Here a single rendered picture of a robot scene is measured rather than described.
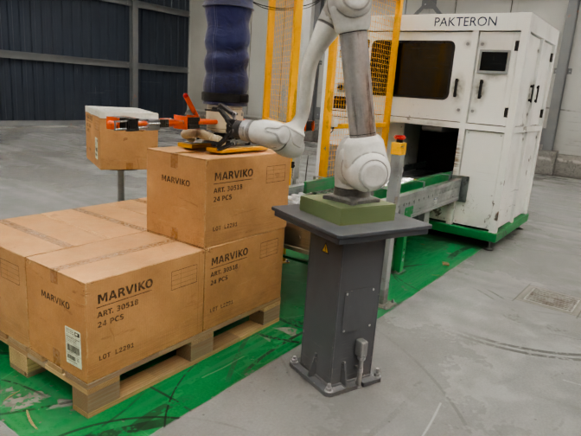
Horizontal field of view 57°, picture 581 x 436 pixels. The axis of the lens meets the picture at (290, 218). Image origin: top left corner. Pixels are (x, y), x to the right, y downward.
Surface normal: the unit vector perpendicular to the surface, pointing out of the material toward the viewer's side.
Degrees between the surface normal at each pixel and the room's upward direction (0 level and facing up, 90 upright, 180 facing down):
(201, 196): 90
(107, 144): 90
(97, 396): 90
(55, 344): 90
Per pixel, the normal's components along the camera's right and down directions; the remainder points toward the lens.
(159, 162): -0.61, 0.15
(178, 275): 0.81, 0.19
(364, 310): 0.54, 0.24
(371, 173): 0.14, 0.33
